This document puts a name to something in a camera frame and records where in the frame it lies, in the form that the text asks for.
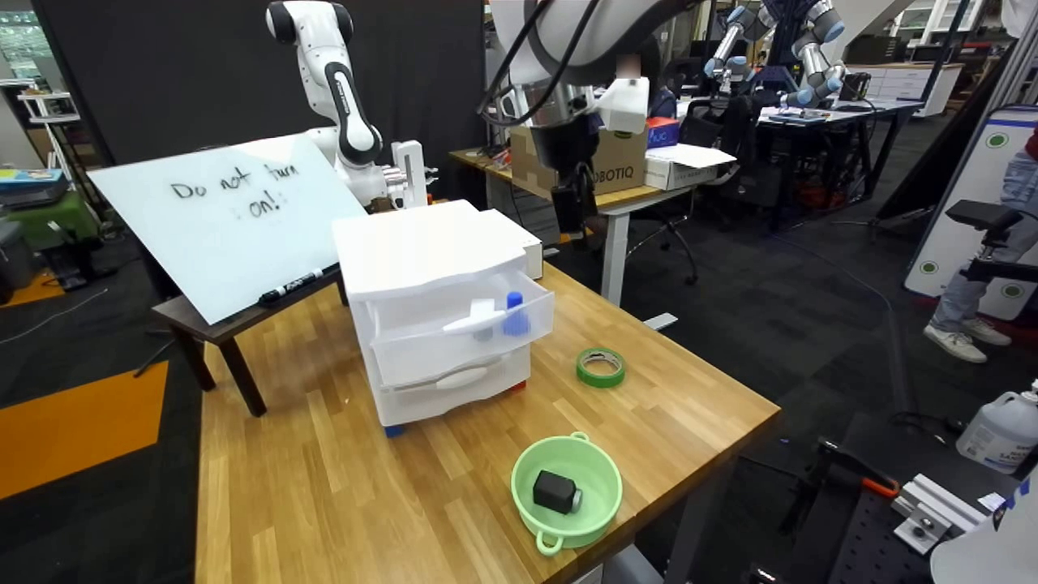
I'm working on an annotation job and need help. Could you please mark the white plastic drawer unit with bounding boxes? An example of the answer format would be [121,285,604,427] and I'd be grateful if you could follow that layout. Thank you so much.
[328,197,547,434]

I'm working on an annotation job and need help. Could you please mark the cardboard box with black print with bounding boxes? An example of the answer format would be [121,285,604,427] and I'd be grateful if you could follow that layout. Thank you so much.
[505,120,651,201]

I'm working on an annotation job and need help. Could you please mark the black perforated board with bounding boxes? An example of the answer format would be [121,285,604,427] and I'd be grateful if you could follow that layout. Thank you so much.
[824,506,943,584]

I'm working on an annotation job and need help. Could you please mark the light green plastic bowl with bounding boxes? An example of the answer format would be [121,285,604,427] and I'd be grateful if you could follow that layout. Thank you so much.
[505,427,625,559]

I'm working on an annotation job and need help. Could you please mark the white seasoning bottle grey lid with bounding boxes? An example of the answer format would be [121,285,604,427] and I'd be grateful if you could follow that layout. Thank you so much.
[475,273,512,329]

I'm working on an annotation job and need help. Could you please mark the white rounded housing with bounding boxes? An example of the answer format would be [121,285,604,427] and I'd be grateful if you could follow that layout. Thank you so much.
[927,465,1038,584]

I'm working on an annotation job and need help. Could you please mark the white panel green stickers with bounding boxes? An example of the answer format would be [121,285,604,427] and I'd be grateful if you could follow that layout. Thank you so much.
[902,100,1038,329]

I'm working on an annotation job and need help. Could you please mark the blue red box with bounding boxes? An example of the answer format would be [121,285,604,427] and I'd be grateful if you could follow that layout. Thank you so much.
[646,113,686,153]

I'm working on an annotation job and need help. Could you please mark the white robot arm black joints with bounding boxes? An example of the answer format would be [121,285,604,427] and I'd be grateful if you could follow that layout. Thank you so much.
[263,0,432,207]

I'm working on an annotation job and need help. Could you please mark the person with dark hair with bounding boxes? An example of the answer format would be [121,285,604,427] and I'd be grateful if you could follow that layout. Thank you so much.
[611,45,677,120]

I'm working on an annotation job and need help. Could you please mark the silver aluminium extrusion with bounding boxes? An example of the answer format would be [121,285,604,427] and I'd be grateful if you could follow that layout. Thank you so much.
[904,470,982,525]

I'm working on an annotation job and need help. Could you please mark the black office chair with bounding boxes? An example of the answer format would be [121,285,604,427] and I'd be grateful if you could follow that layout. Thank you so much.
[943,196,1038,285]

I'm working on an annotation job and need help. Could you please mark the black work table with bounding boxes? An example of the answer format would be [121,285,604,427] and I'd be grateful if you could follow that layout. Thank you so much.
[755,94,920,229]

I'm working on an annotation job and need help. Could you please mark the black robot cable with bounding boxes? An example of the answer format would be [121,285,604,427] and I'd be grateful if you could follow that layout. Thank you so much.
[479,0,586,127]

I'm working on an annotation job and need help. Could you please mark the seated person blue jeans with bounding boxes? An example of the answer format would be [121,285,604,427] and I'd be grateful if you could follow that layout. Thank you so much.
[920,127,1038,366]

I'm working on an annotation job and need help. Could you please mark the black clamp orange handle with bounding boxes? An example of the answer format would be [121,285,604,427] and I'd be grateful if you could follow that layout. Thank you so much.
[798,434,904,532]

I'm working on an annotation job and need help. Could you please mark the translucent white drawer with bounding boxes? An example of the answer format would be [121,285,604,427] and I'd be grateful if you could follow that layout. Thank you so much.
[352,266,557,391]

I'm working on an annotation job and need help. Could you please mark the white whiteboard with writing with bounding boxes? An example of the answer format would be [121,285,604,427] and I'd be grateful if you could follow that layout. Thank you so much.
[84,133,370,330]

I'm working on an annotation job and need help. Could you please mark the white paper stack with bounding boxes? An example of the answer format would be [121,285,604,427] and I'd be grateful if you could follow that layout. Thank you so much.
[641,140,741,193]

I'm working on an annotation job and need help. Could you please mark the black whiteboard marker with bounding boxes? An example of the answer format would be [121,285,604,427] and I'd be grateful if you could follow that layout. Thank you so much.
[253,275,328,307]

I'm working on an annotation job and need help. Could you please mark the small black bottle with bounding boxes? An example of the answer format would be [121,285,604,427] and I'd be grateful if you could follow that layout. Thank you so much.
[532,468,586,517]

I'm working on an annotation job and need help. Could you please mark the green storage crate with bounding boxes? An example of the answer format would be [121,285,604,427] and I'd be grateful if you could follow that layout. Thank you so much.
[0,187,103,296]

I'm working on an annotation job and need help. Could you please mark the white shelf rack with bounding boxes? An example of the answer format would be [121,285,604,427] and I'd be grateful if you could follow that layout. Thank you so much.
[13,91,87,197]

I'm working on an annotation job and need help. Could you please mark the wooden table with metal frame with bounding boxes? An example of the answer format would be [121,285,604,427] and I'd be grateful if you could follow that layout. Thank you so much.
[598,540,696,584]

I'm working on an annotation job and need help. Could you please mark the dark wooden side table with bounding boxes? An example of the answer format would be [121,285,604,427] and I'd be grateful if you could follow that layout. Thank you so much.
[151,269,353,418]

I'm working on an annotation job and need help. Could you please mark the green tape roll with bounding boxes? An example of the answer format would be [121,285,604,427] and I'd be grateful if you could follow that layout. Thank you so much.
[575,344,631,394]

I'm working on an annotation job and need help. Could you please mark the blue hexagonal toy bolt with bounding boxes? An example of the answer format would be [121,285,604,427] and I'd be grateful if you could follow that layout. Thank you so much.
[497,290,535,339]

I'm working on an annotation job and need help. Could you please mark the white desk wooden top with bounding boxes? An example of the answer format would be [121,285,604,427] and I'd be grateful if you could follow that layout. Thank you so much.
[449,144,741,313]

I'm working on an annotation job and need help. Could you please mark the black backdrop curtain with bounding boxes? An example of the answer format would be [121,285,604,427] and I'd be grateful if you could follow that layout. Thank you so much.
[29,0,491,203]

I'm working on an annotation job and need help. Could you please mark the silver metal bracket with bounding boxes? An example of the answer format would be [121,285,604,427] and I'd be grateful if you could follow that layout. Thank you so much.
[891,506,955,559]

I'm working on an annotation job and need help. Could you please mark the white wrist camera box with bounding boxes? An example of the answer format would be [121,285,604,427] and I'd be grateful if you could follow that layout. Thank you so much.
[598,70,651,140]

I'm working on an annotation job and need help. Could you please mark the white plastic jug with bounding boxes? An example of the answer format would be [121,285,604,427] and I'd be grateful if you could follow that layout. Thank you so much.
[955,378,1038,476]

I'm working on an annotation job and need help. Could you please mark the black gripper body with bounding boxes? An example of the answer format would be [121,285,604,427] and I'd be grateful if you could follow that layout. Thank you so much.
[535,110,604,196]

